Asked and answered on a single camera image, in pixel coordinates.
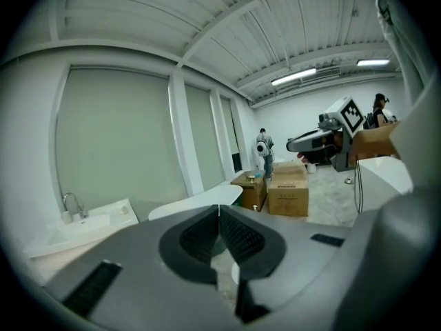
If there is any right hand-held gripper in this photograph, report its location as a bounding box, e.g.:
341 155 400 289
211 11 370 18
285 96 367 172

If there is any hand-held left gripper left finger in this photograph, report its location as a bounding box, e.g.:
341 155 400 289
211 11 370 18
158 204 221 285

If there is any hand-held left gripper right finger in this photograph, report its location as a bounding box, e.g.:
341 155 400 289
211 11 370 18
218 204 287 281

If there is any person's right forearm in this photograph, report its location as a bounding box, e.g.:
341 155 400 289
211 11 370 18
353 121 401 161

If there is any grey mottled floor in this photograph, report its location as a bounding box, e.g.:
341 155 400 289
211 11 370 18
209 159 362 310

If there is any white bathtub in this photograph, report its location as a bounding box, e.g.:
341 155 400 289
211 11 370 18
147 184 244 221

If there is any cardboard box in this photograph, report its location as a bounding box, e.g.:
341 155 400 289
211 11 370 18
267 173 310 218
229 170 269 213
271 161 308 177

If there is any ceiling tube light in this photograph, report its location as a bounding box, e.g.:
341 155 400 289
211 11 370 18
270 68 317 86
356 58 391 67

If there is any white glossy fixture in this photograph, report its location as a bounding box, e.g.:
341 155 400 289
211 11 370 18
356 156 414 214

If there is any white washbasin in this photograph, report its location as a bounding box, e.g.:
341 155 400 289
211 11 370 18
23 198 139 260

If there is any narrow grey roller blind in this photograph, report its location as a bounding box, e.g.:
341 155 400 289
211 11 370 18
220 96 240 155

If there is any medium grey roller blind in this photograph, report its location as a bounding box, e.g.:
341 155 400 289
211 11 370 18
184 83 227 192

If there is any chrome faucet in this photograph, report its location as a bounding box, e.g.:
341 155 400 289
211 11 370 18
63 192 89 220

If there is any large grey roller blind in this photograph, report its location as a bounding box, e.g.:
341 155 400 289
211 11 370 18
54 67 189 220

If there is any black cable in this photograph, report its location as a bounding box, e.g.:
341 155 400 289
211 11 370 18
353 155 365 214

